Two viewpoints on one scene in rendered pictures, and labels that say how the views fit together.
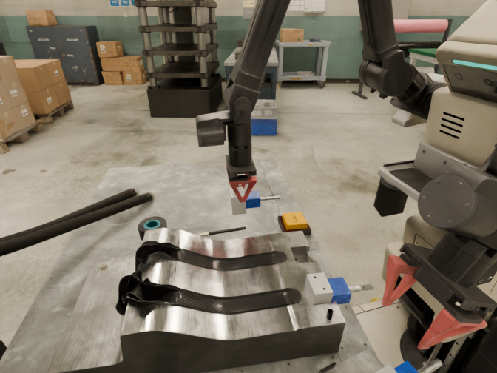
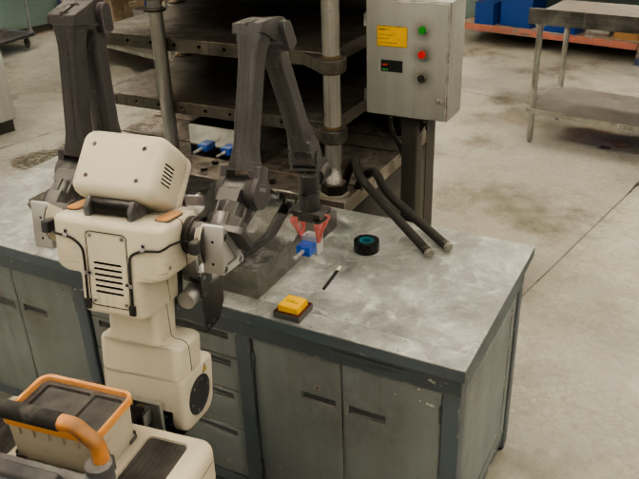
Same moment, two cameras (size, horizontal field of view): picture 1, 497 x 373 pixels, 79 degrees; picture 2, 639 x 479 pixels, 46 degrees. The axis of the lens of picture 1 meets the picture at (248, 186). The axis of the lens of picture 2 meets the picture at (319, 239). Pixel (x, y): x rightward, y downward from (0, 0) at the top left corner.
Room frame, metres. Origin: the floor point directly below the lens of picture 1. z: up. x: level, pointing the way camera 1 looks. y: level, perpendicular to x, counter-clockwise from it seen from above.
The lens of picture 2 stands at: (1.82, -1.47, 1.93)
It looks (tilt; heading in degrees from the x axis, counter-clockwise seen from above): 28 degrees down; 127
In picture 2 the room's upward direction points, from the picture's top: 2 degrees counter-clockwise
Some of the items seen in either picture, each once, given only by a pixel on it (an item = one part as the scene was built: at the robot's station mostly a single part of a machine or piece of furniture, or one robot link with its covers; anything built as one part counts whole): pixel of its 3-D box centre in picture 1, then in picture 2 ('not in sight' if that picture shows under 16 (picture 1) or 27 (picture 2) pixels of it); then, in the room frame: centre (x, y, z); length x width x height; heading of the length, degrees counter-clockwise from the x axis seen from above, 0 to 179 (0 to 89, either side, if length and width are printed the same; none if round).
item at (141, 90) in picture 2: not in sight; (253, 102); (-0.27, 0.89, 0.96); 1.29 x 0.83 x 0.18; 8
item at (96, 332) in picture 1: (202, 289); (262, 232); (0.43, 0.09, 0.87); 0.50 x 0.26 x 0.14; 98
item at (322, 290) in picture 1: (341, 290); not in sight; (0.41, -0.18, 0.89); 0.13 x 0.05 x 0.05; 97
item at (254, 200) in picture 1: (255, 198); (304, 250); (0.68, -0.02, 0.93); 0.13 x 0.05 x 0.05; 98
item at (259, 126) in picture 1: (253, 122); not in sight; (3.85, -0.06, 0.11); 0.61 x 0.41 x 0.22; 87
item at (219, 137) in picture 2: not in sight; (251, 128); (-0.22, 0.81, 0.87); 0.50 x 0.27 x 0.17; 98
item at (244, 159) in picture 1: (239, 155); (309, 202); (0.68, 0.02, 1.06); 0.10 x 0.07 x 0.07; 8
